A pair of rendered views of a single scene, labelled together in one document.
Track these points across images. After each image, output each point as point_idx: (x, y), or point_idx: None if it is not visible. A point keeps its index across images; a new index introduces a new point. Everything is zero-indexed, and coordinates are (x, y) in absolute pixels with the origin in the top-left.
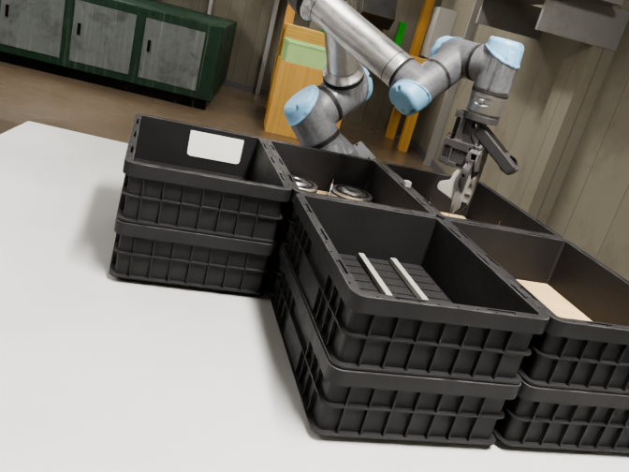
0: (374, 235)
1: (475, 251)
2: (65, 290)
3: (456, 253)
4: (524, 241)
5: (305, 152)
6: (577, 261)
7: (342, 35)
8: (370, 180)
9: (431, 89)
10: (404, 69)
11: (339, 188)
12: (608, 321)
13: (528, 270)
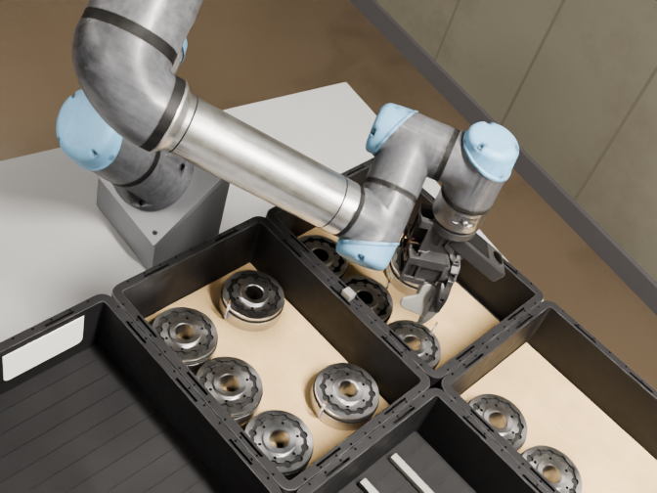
0: (374, 454)
1: (518, 469)
2: None
3: (486, 458)
4: (514, 336)
5: (170, 271)
6: (570, 336)
7: (241, 184)
8: (258, 245)
9: (401, 235)
10: (361, 224)
11: (236, 299)
12: (618, 413)
13: (512, 348)
